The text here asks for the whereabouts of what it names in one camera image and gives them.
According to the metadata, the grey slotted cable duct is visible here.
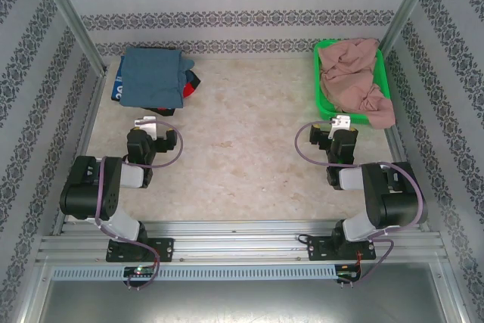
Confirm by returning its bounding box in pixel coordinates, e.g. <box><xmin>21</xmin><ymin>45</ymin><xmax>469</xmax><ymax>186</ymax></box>
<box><xmin>50</xmin><ymin>265</ymin><xmax>338</xmax><ymax>282</ymax></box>

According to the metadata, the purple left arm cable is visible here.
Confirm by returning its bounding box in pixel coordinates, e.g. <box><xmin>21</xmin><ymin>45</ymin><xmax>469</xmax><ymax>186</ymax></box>
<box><xmin>94</xmin><ymin>120</ymin><xmax>185</xmax><ymax>291</ymax></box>

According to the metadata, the aluminium frame post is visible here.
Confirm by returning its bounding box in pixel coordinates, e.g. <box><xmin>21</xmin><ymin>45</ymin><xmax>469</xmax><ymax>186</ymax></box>
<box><xmin>377</xmin><ymin>0</ymin><xmax>442</xmax><ymax>53</ymax></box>
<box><xmin>31</xmin><ymin>0</ymin><xmax>110</xmax><ymax>75</ymax></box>

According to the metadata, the folded black red t-shirt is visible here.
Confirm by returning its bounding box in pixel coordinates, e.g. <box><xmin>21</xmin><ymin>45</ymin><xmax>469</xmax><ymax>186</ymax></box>
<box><xmin>141</xmin><ymin>69</ymin><xmax>202</xmax><ymax>117</ymax></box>

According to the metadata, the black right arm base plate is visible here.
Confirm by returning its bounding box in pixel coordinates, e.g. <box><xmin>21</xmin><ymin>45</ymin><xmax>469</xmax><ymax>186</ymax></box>
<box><xmin>307</xmin><ymin>237</ymin><xmax>377</xmax><ymax>262</ymax></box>

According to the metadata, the folded blue white print t-shirt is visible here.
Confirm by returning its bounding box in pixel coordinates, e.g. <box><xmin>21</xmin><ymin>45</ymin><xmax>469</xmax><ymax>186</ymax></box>
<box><xmin>110</xmin><ymin>55</ymin><xmax>128</xmax><ymax>104</ymax></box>

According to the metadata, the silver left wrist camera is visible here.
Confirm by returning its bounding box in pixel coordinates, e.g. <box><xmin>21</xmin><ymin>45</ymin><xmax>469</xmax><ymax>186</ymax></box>
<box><xmin>133</xmin><ymin>115</ymin><xmax>158</xmax><ymax>139</ymax></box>

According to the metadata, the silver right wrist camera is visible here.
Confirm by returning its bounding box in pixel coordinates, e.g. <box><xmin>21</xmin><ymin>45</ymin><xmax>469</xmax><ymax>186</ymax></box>
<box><xmin>327</xmin><ymin>113</ymin><xmax>352</xmax><ymax>139</ymax></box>

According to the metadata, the aluminium mounting rail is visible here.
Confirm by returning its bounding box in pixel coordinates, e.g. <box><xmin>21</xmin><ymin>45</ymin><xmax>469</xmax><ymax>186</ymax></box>
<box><xmin>36</xmin><ymin>219</ymin><xmax>450</xmax><ymax>264</ymax></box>

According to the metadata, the pink printed t-shirt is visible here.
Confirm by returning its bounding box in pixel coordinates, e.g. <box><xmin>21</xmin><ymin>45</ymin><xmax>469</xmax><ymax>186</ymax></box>
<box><xmin>316</xmin><ymin>37</ymin><xmax>396</xmax><ymax>130</ymax></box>

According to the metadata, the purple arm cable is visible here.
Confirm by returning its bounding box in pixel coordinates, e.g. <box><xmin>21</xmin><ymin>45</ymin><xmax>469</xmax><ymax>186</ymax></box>
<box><xmin>294</xmin><ymin>118</ymin><xmax>429</xmax><ymax>287</ymax></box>
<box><xmin>94</xmin><ymin>120</ymin><xmax>185</xmax><ymax>291</ymax></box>

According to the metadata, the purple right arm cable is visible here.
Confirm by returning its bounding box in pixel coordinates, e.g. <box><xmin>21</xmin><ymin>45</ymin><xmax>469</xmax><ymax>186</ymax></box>
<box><xmin>294</xmin><ymin>118</ymin><xmax>429</xmax><ymax>287</ymax></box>

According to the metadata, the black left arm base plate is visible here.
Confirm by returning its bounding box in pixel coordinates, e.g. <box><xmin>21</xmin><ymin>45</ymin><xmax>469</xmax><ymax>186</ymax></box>
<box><xmin>105</xmin><ymin>238</ymin><xmax>175</xmax><ymax>262</ymax></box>

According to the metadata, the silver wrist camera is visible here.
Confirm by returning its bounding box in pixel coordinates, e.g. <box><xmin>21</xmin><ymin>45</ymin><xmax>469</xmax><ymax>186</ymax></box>
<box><xmin>133</xmin><ymin>115</ymin><xmax>158</xmax><ymax>139</ymax></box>
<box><xmin>327</xmin><ymin>113</ymin><xmax>352</xmax><ymax>139</ymax></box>

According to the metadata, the green plastic basket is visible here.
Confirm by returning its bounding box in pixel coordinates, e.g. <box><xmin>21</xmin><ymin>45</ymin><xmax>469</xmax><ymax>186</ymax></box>
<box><xmin>313</xmin><ymin>39</ymin><xmax>392</xmax><ymax>128</ymax></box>

